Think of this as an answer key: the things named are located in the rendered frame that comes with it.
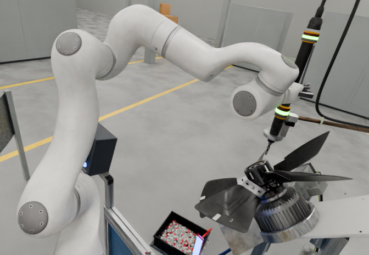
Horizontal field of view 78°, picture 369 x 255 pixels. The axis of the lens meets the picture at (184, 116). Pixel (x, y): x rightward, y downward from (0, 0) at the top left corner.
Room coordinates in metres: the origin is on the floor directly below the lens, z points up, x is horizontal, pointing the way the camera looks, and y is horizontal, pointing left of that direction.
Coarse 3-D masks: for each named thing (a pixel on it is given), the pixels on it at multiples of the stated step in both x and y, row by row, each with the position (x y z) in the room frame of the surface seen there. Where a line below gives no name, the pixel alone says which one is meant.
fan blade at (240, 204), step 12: (228, 192) 0.69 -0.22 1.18; (240, 192) 0.69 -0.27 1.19; (252, 192) 0.70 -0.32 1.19; (204, 204) 0.63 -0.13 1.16; (216, 204) 0.62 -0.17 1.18; (228, 204) 0.62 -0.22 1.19; (240, 204) 0.63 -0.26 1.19; (252, 204) 0.64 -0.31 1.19; (228, 216) 0.56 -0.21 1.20; (240, 216) 0.57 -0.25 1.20; (252, 216) 0.58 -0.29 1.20; (240, 228) 0.51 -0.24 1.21
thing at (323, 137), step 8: (320, 136) 0.88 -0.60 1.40; (304, 144) 0.87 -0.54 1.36; (312, 144) 0.90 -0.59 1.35; (320, 144) 0.94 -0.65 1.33; (296, 152) 0.87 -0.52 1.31; (304, 152) 0.90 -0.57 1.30; (312, 152) 0.94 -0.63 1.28; (288, 160) 0.86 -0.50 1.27; (296, 160) 0.89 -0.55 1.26; (304, 160) 0.92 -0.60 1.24; (288, 168) 0.87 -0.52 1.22
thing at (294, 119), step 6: (288, 114) 0.74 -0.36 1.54; (294, 114) 0.74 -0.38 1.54; (288, 120) 0.72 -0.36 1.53; (294, 120) 0.72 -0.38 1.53; (282, 126) 0.73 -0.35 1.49; (288, 126) 0.72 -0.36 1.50; (264, 132) 0.73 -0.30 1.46; (282, 132) 0.72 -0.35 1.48; (270, 138) 0.71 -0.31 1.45; (276, 138) 0.70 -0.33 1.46; (282, 138) 0.71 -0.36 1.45
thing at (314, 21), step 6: (318, 12) 0.73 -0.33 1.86; (312, 18) 0.73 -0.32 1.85; (318, 18) 0.72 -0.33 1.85; (312, 24) 0.72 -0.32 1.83; (318, 24) 0.72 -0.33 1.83; (276, 120) 0.72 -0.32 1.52; (282, 120) 0.72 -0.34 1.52; (276, 126) 0.72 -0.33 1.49; (270, 132) 0.73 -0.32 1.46; (276, 132) 0.72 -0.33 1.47
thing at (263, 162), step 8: (264, 160) 0.86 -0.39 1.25; (248, 168) 0.86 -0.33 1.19; (256, 168) 0.79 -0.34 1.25; (264, 168) 0.79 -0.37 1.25; (272, 168) 0.82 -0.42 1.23; (248, 176) 0.80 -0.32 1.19; (256, 176) 0.77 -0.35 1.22; (264, 176) 0.77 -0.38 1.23; (256, 184) 0.76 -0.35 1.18; (264, 184) 0.76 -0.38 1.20; (272, 184) 0.77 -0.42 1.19; (280, 184) 0.76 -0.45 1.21; (272, 192) 0.72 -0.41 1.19
